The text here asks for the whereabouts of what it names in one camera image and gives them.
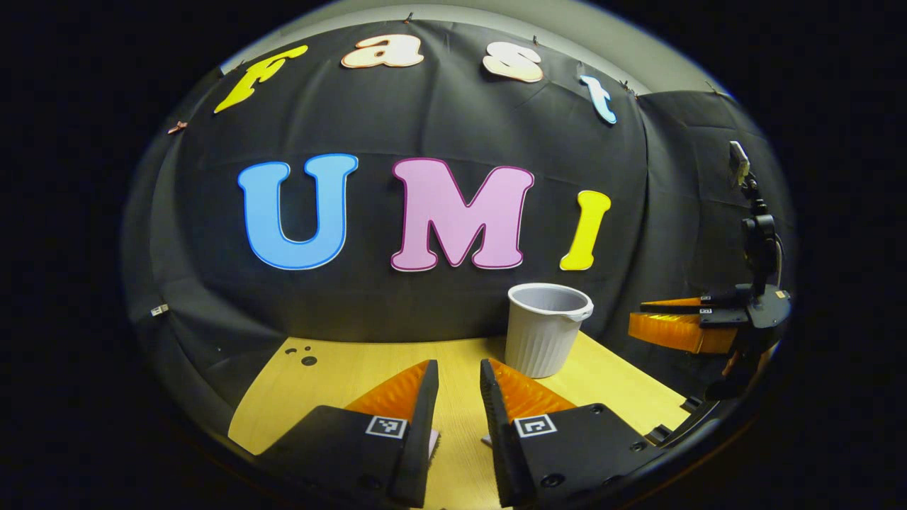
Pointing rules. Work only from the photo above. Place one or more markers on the copper backdrop clip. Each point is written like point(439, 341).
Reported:
point(177, 127)

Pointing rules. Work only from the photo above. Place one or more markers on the white ribbed garbage bin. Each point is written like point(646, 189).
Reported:
point(542, 340)

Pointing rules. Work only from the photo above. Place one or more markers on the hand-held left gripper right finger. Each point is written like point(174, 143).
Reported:
point(499, 439)

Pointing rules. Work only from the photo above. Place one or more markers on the small pale pink broom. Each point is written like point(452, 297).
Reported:
point(434, 443)

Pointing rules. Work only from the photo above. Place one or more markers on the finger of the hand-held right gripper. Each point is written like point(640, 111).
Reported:
point(673, 333)
point(680, 309)

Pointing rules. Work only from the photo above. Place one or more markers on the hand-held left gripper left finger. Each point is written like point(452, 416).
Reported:
point(418, 439)

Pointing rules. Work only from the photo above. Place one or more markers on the yellow wooden desktop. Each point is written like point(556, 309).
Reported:
point(333, 382)

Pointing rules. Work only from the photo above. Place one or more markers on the black backdrop cloth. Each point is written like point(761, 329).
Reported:
point(439, 113)

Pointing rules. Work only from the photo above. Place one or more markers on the small white tag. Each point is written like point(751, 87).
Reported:
point(159, 309)

